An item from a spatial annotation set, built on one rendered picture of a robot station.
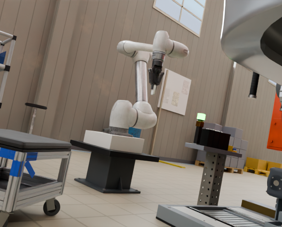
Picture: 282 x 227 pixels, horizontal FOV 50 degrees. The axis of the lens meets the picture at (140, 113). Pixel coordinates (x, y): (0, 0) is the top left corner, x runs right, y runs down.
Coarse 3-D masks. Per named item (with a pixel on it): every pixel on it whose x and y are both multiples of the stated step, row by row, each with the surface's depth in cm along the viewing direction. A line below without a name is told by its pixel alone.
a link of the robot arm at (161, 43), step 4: (160, 32) 208; (164, 32) 208; (156, 36) 209; (160, 36) 207; (164, 36) 207; (168, 36) 210; (156, 40) 208; (160, 40) 206; (164, 40) 207; (168, 40) 209; (156, 44) 207; (160, 44) 206; (164, 44) 207; (168, 44) 208; (172, 44) 211; (156, 48) 207; (160, 48) 206; (164, 48) 207; (168, 48) 209; (172, 48) 211; (164, 52) 208; (168, 52) 212
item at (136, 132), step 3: (129, 129) 489; (132, 129) 490; (135, 129) 493; (138, 129) 498; (129, 132) 488; (132, 132) 490; (135, 132) 494; (138, 132) 499; (135, 135) 494; (138, 135) 500
